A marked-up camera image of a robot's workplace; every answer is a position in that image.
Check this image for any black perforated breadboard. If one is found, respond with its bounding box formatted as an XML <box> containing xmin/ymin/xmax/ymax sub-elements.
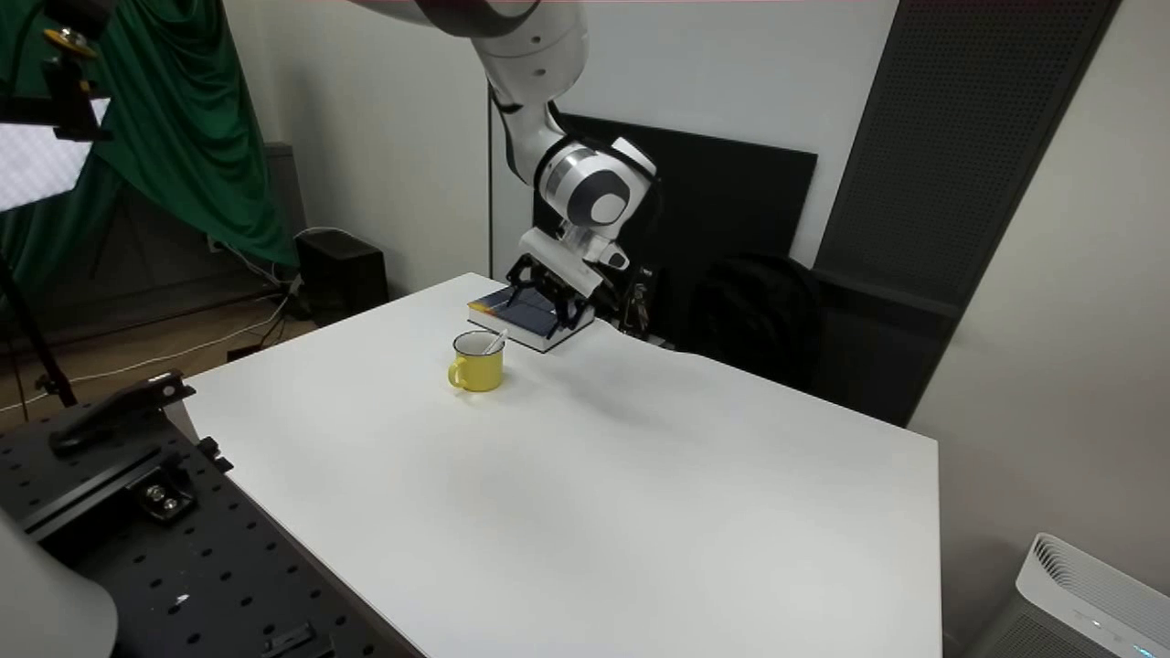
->
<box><xmin>0</xmin><ymin>376</ymin><xmax>424</xmax><ymax>658</ymax></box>

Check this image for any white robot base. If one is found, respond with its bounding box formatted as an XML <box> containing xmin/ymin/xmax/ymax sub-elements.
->
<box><xmin>0</xmin><ymin>516</ymin><xmax>116</xmax><ymax>658</ymax></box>

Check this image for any dark grey wall panel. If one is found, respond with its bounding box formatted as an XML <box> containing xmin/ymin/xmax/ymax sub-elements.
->
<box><xmin>817</xmin><ymin>0</ymin><xmax>1123</xmax><ymax>321</ymax></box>

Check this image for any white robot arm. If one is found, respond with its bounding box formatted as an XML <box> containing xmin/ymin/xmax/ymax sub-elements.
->
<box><xmin>356</xmin><ymin>0</ymin><xmax>658</xmax><ymax>324</ymax></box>

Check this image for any small black speaker box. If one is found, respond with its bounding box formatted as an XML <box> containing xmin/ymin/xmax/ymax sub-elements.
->
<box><xmin>298</xmin><ymin>231</ymin><xmax>390</xmax><ymax>321</ymax></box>

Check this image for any dark blue book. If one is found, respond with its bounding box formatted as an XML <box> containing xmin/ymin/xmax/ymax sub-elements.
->
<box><xmin>467</xmin><ymin>286</ymin><xmax>582</xmax><ymax>353</ymax></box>

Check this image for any white air purifier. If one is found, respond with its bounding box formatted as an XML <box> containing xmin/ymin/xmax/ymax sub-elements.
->
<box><xmin>964</xmin><ymin>533</ymin><xmax>1170</xmax><ymax>658</ymax></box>

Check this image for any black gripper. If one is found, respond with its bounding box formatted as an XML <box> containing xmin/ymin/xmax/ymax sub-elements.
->
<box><xmin>506</xmin><ymin>226</ymin><xmax>608</xmax><ymax>329</ymax></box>

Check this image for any white light panel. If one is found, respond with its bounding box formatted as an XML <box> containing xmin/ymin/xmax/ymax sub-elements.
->
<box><xmin>0</xmin><ymin>97</ymin><xmax>111</xmax><ymax>210</ymax></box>

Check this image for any black monitor panel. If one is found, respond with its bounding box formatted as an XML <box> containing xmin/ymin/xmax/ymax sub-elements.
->
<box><xmin>564</xmin><ymin>112</ymin><xmax>818</xmax><ymax>342</ymax></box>

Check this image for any green curtain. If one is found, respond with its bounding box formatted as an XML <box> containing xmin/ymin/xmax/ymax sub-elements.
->
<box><xmin>0</xmin><ymin>0</ymin><xmax>298</xmax><ymax>292</ymax></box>

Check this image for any black office chair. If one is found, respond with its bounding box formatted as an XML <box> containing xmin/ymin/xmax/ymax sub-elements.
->
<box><xmin>679</xmin><ymin>251</ymin><xmax>954</xmax><ymax>424</ymax></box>

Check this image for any yellow enamel mug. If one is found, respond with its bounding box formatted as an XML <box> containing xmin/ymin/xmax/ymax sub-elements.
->
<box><xmin>445</xmin><ymin>329</ymin><xmax>506</xmax><ymax>391</ymax></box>

